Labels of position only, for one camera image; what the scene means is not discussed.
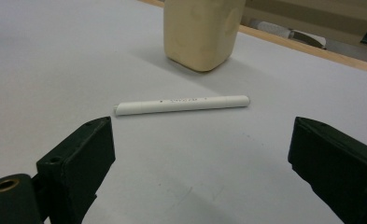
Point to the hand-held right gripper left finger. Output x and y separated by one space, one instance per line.
78 168

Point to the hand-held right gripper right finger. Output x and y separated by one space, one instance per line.
336 168

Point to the white pen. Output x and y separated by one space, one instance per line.
181 104

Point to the cream pen holder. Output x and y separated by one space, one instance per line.
201 31

